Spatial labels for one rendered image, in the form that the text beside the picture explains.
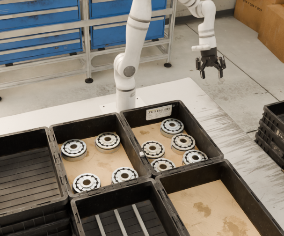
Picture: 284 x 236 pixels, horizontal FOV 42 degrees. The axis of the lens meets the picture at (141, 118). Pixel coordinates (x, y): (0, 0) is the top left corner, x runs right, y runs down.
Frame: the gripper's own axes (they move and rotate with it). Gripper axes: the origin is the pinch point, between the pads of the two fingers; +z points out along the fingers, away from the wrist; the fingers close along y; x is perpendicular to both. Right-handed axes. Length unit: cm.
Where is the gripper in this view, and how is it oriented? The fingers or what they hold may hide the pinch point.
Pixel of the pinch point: (211, 77)
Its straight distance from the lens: 176.5
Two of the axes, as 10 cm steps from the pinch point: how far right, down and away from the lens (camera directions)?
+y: -7.5, -0.7, 6.6
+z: 1.7, 9.4, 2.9
